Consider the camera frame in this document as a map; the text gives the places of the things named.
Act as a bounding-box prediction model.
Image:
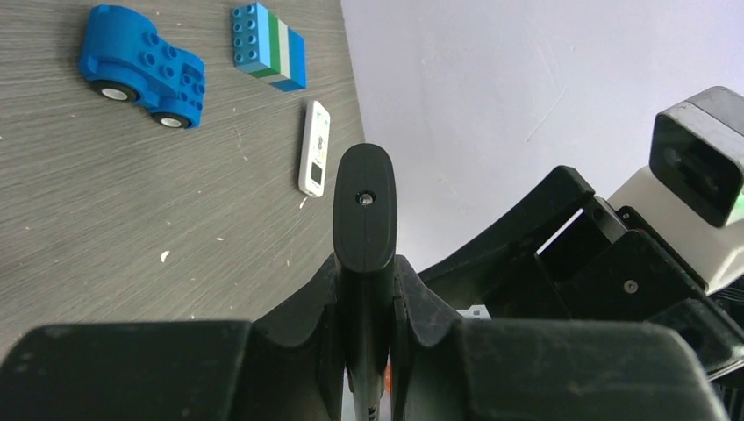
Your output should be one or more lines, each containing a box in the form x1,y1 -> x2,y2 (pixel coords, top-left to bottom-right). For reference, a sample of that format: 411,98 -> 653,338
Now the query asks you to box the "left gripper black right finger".
390,255 -> 727,420

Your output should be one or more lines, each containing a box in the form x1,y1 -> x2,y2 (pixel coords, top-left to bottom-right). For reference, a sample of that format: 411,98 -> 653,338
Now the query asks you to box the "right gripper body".
420,165 -> 743,384

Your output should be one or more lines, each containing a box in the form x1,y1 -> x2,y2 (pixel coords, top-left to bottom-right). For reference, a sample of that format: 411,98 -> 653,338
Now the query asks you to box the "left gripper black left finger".
1,256 -> 349,420

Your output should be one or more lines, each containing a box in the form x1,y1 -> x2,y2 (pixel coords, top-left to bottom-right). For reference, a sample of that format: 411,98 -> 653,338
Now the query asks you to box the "orange battery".
384,364 -> 392,395

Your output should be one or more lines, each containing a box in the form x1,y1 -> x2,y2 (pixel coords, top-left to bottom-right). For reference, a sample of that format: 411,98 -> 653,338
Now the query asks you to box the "white air conditioner remote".
297,100 -> 331,197

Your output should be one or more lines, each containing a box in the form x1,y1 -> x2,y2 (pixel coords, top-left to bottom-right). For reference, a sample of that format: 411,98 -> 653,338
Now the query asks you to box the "black remote control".
333,144 -> 397,420

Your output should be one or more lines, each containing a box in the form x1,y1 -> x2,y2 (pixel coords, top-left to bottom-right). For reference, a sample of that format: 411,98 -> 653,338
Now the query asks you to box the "blue toy car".
78,4 -> 206,129

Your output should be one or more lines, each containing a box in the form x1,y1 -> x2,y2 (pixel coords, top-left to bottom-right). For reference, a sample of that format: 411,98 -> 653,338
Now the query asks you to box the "blue green brick block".
232,2 -> 307,92

